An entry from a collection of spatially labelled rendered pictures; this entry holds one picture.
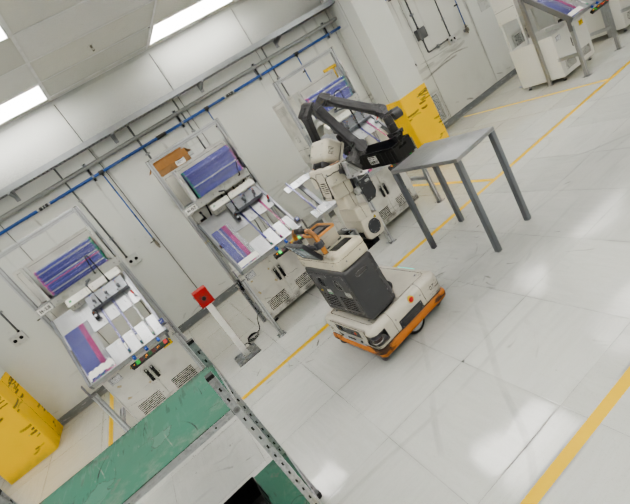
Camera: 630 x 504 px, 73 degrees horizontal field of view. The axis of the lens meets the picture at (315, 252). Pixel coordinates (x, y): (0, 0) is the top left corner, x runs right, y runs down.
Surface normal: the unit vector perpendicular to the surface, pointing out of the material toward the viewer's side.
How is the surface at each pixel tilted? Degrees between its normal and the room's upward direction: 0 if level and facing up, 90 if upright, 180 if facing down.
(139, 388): 90
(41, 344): 90
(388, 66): 90
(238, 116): 90
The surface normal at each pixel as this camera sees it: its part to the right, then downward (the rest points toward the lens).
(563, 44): 0.42, 0.10
